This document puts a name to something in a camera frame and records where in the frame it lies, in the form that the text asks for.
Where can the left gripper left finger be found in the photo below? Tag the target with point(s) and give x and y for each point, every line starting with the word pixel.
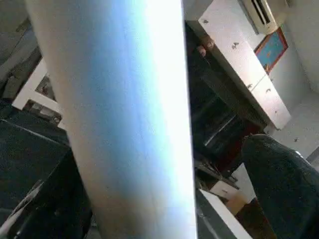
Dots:
pixel 55 214

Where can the black work mat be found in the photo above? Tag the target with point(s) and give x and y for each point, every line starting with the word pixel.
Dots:
pixel 25 149

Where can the white plastic table leg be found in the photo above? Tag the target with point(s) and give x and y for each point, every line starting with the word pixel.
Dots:
pixel 129 124

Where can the white air conditioner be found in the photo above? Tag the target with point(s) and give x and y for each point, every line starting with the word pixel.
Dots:
pixel 264 15

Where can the white cabinet with knobs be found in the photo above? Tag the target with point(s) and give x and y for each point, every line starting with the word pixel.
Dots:
pixel 239 55

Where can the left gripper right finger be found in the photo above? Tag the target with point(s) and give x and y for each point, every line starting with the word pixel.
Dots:
pixel 289 199

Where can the white drawer cabinet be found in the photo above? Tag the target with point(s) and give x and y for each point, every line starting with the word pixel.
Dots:
pixel 35 94

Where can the blue framed picture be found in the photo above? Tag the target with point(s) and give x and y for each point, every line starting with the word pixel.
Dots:
pixel 271 50

